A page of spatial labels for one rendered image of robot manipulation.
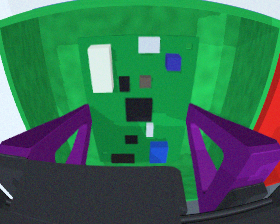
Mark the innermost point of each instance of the red tray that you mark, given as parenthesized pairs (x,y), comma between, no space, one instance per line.
(270,116)

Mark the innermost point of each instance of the green bin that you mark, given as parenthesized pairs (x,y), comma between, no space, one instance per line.
(237,57)

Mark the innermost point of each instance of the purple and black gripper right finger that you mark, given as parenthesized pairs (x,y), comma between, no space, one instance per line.
(249,156)

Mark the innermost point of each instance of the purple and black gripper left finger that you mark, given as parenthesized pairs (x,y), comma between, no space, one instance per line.
(41,143)

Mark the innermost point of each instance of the green circuit board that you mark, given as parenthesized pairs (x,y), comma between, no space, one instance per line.
(138,88)

